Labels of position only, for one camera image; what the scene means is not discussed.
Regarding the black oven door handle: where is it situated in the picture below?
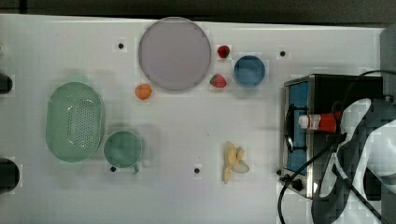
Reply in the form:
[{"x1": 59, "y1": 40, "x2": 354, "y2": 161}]
[{"x1": 284, "y1": 104, "x2": 307, "y2": 153}]

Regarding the peeled banana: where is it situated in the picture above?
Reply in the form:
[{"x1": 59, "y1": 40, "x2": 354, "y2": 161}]
[{"x1": 222, "y1": 142, "x2": 249, "y2": 184}]

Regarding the lilac round plate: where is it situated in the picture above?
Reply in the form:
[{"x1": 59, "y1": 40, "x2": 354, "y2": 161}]
[{"x1": 138, "y1": 17, "x2": 212, "y2": 91}]

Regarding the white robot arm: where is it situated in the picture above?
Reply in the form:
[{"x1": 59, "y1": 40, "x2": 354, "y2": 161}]
[{"x1": 311, "y1": 99, "x2": 395, "y2": 224}]

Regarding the black cylindrical cup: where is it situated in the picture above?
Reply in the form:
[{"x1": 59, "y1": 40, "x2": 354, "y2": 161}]
[
  {"x1": 0, "y1": 74, "x2": 13, "y2": 94},
  {"x1": 0, "y1": 158, "x2": 21, "y2": 194}
]

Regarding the small orange fruit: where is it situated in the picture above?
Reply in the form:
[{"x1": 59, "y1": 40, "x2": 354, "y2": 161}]
[{"x1": 134, "y1": 84, "x2": 152, "y2": 100}]

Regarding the black toaster oven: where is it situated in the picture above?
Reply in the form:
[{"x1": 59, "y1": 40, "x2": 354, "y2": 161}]
[{"x1": 281, "y1": 74, "x2": 383, "y2": 199}]

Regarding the green mug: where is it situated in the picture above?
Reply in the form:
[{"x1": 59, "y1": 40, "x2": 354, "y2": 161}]
[{"x1": 104, "y1": 131, "x2": 143, "y2": 175}]

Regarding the blue bowl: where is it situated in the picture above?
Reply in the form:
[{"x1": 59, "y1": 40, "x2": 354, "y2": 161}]
[{"x1": 233, "y1": 55, "x2": 266, "y2": 88}]

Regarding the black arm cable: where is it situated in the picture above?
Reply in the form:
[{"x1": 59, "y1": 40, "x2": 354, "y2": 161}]
[{"x1": 277, "y1": 133, "x2": 384, "y2": 224}]

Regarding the green perforated colander basket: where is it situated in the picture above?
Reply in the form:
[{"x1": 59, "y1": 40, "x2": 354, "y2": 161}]
[{"x1": 46, "y1": 82, "x2": 105, "y2": 162}]

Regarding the red ketchup bottle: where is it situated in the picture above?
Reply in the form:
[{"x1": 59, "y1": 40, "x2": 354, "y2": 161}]
[{"x1": 298, "y1": 112, "x2": 341, "y2": 133}]

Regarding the dark red strawberry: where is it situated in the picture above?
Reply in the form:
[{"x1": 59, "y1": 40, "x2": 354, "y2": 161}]
[{"x1": 218, "y1": 46, "x2": 231, "y2": 59}]

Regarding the pink red strawberry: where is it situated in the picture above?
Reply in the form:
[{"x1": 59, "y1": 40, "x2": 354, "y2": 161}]
[{"x1": 209, "y1": 74, "x2": 227, "y2": 89}]

